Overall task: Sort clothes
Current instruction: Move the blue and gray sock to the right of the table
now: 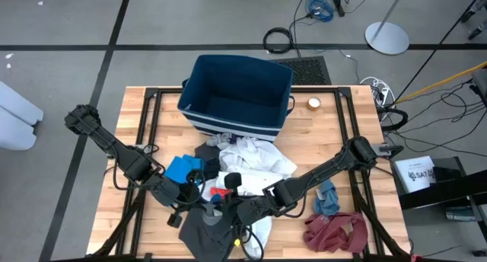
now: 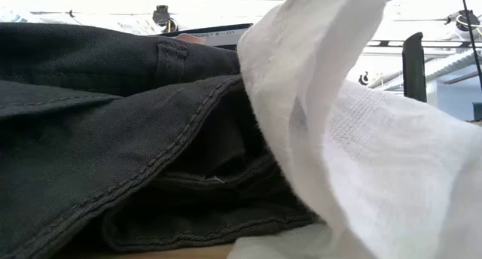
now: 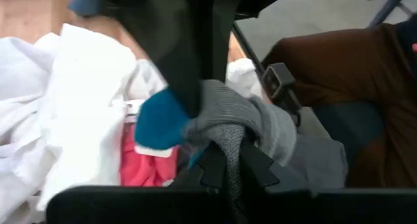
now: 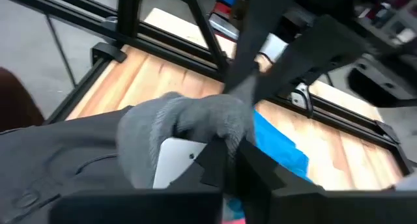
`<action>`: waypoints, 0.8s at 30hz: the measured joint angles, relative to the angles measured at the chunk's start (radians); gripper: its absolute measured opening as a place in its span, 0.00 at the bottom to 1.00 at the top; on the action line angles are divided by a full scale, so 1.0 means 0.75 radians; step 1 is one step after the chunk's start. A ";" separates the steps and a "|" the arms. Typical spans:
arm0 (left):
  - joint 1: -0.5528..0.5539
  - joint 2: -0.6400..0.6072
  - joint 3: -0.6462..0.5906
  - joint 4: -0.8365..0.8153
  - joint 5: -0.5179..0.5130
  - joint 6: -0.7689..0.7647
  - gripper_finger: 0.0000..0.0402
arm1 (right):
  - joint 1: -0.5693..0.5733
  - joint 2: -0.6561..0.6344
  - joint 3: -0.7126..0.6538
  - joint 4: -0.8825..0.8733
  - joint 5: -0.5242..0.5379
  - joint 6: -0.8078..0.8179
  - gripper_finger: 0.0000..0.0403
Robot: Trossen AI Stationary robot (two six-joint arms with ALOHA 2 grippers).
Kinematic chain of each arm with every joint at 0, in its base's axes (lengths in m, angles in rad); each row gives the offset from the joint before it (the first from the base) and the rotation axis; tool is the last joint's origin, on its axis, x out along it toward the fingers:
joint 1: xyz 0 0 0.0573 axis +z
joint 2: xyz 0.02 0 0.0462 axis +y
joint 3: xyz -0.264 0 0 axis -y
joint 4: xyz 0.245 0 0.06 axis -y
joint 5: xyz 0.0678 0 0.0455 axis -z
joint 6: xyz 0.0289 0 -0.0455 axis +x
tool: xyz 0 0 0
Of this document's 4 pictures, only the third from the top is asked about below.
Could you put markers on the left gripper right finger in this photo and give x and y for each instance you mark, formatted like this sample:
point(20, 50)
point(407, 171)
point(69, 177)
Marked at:
point(257, 175)

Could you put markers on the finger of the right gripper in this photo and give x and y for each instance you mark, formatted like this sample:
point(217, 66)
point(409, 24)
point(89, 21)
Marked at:
point(182, 38)

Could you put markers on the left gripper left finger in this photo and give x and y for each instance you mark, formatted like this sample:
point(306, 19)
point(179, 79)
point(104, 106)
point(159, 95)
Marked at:
point(211, 172)

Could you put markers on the grey beige blue-toed sock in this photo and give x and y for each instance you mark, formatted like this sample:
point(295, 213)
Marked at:
point(224, 106)

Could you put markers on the coral red sock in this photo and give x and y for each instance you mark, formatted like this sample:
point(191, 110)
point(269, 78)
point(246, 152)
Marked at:
point(143, 168)

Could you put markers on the light blue sock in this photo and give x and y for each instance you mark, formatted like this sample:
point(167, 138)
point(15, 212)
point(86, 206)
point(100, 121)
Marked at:
point(86, 2)

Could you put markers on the white shirt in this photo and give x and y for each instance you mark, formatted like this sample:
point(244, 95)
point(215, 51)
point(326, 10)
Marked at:
point(81, 103)

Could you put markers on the brown garment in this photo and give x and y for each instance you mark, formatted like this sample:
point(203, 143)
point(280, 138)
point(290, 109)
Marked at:
point(342, 64)

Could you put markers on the grey chair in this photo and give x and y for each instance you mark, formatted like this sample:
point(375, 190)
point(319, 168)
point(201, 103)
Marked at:
point(384, 9)

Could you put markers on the black table frame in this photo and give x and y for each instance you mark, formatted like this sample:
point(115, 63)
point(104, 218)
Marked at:
point(280, 84)

